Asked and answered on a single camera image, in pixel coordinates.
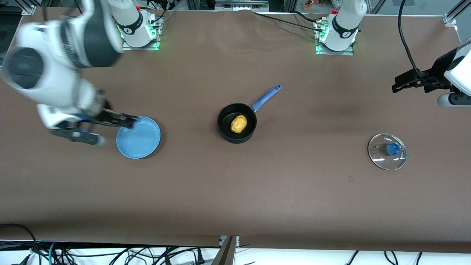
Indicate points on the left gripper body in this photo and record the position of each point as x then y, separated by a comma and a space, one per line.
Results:
437, 72

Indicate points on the glass lid with blue knob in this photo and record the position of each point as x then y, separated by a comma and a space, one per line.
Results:
382, 154

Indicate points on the yellow potato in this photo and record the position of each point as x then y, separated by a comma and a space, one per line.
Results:
238, 124

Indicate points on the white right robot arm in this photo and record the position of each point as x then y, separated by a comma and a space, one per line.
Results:
77, 36

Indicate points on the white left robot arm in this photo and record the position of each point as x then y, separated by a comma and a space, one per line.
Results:
344, 22

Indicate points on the blue round plate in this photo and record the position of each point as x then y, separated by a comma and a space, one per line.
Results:
141, 140

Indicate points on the black power plug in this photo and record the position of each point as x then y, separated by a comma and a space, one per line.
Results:
200, 255

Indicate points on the black box with ports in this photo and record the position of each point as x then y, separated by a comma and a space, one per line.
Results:
241, 4

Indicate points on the aluminium frame profile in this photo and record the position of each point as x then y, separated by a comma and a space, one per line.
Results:
28, 7
453, 15

